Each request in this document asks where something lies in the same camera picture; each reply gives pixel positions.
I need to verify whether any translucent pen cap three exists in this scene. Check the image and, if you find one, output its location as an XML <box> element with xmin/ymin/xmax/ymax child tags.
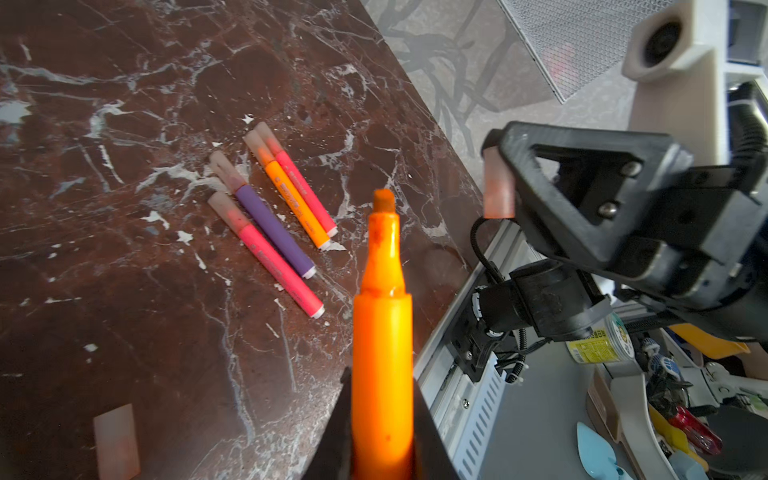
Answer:
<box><xmin>243</xmin><ymin>130</ymin><xmax>275</xmax><ymax>168</ymax></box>

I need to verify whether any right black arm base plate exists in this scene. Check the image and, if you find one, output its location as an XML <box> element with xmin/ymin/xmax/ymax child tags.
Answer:
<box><xmin>447</xmin><ymin>259</ymin><xmax>611</xmax><ymax>382</ymax></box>

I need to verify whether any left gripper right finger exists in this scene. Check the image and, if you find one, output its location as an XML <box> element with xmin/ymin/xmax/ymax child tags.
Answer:
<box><xmin>413</xmin><ymin>380</ymin><xmax>459</xmax><ymax>480</ymax></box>

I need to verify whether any white wire mesh basket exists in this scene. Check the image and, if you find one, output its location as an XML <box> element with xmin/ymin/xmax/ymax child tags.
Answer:
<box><xmin>499</xmin><ymin>0</ymin><xmax>672</xmax><ymax>103</ymax></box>

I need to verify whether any red handled tool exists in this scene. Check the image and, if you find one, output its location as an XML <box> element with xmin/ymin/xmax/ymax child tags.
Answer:
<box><xmin>663</xmin><ymin>405</ymin><xmax>723</xmax><ymax>456</ymax></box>

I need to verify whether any pink marker group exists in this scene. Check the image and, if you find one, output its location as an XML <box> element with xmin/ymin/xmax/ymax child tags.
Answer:
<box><xmin>237</xmin><ymin>224</ymin><xmax>325</xmax><ymax>319</ymax></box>

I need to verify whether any translucent pen cap five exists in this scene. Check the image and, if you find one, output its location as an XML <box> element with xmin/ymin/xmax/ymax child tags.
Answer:
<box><xmin>208</xmin><ymin>192</ymin><xmax>251</xmax><ymax>234</ymax></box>

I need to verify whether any purple marker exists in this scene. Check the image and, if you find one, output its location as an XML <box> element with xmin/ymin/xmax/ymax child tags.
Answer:
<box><xmin>235</xmin><ymin>184</ymin><xmax>316</xmax><ymax>279</ymax></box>

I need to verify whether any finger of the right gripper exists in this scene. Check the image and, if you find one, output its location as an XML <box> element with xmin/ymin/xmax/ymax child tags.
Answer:
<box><xmin>483</xmin><ymin>121</ymin><xmax>693</xmax><ymax>270</ymax></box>

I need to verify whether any aluminium frame rail front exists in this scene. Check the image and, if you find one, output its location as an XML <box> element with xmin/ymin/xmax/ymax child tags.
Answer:
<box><xmin>413</xmin><ymin>219</ymin><xmax>541</xmax><ymax>480</ymax></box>

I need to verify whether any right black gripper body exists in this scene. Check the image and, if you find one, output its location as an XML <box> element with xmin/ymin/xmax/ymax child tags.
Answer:
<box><xmin>599</xmin><ymin>155</ymin><xmax>767</xmax><ymax>341</ymax></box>

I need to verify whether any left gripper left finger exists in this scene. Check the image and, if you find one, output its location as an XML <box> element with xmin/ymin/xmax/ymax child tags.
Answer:
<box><xmin>302</xmin><ymin>367</ymin><xmax>353</xmax><ymax>480</ymax></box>

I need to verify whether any orange marker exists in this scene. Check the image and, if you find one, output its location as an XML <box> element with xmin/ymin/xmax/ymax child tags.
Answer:
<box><xmin>263</xmin><ymin>160</ymin><xmax>330</xmax><ymax>250</ymax></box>
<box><xmin>351</xmin><ymin>189</ymin><xmax>414</xmax><ymax>479</ymax></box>

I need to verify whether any translucent pen cap six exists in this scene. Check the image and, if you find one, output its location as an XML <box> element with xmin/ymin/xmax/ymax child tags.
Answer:
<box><xmin>255</xmin><ymin>122</ymin><xmax>284</xmax><ymax>156</ymax></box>

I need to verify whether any light blue trowel tool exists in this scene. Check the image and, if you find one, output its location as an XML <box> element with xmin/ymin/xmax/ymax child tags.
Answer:
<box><xmin>576</xmin><ymin>422</ymin><xmax>632</xmax><ymax>480</ymax></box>

